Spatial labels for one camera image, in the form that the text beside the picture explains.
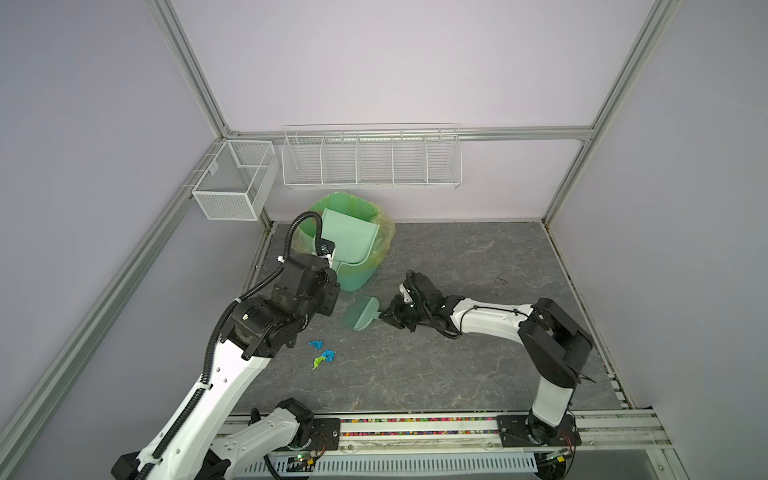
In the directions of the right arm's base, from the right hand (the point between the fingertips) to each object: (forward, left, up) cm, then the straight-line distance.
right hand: (378, 319), depth 85 cm
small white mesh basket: (+45, +51, +15) cm, 70 cm away
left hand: (-3, +11, +22) cm, 25 cm away
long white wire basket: (+48, +3, +22) cm, 53 cm away
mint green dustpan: (+10, +5, +24) cm, 26 cm away
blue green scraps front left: (-7, +15, -8) cm, 18 cm away
